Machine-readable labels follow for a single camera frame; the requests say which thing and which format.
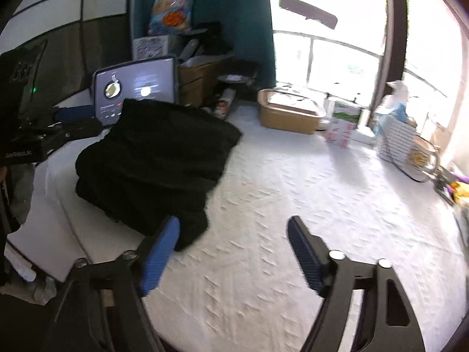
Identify cardboard box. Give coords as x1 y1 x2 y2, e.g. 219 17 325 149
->
178 60 224 108

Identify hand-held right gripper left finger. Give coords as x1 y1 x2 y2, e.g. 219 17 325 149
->
44 216 181 352

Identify white printed box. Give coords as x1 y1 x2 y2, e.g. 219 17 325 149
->
132 36 170 60

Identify colourful snack bag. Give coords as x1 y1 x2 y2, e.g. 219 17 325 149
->
148 0 204 36

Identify white green carton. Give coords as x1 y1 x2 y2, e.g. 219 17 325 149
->
323 99 364 150

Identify black pants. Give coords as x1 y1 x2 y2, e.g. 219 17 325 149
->
75 98 243 253

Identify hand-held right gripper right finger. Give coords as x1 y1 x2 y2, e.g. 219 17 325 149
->
287 216 426 352

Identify glass mug with label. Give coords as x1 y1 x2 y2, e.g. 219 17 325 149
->
403 136 440 183

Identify yellow soft item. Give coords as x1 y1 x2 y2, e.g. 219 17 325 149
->
452 181 469 204

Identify spray can with red label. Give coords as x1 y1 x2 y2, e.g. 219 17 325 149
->
214 88 236 120

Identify white textured table cover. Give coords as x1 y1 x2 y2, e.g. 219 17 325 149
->
7 99 469 352

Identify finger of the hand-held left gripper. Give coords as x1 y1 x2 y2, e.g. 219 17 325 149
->
55 106 95 121
46 122 107 151

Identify grey white roll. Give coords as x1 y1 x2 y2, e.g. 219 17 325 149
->
182 40 200 59

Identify tan plastic container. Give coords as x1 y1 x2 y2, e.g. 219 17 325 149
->
257 89 328 135

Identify black desk lamp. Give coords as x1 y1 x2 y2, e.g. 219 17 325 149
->
278 0 338 30

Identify white striped box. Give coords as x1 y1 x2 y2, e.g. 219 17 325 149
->
374 115 418 165

